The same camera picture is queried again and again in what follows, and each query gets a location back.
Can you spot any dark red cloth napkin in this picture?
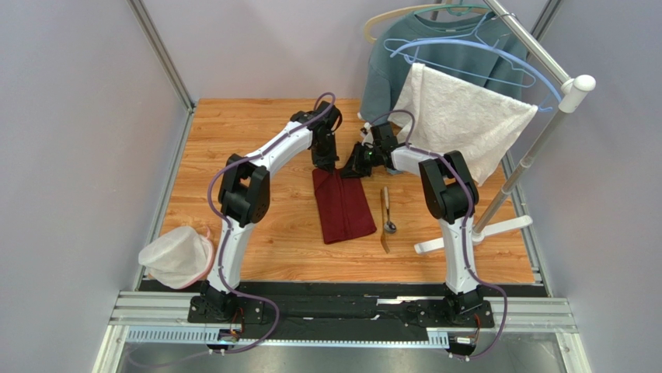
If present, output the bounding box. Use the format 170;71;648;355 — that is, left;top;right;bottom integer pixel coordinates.
312;169;377;245

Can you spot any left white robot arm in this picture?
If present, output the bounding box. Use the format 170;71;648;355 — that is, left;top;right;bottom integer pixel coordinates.
199;100;342;321

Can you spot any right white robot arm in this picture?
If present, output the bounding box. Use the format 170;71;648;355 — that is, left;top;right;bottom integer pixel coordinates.
340;124;483;325

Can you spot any silver metal spoon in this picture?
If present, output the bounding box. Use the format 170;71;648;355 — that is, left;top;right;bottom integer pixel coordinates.
386;192;397;234

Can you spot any white towel on hanger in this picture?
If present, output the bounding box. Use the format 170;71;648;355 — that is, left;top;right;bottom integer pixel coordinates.
389;63;538;186

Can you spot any light blue clothes hanger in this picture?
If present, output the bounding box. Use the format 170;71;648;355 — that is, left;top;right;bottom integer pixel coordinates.
378;11;562;113

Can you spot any beige wooden hanger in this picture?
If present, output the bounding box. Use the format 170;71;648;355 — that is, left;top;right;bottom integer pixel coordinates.
363;1;458;44

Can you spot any teal sweatshirt on hanger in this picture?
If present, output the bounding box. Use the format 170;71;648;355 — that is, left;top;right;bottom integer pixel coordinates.
358;12;527;121

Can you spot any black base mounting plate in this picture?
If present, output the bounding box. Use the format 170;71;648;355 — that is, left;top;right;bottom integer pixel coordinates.
139;281;549;343

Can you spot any metal clothes rack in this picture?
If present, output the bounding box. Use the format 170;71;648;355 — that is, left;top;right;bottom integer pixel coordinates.
413;0;597;256

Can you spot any white mesh bag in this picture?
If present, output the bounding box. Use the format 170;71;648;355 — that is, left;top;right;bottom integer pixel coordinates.
138;226;215;290

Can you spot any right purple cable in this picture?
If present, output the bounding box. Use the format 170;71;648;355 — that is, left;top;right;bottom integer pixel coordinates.
369;109;509;361

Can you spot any aluminium frame rail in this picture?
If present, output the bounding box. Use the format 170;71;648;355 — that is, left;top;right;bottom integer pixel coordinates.
127;0;196;113

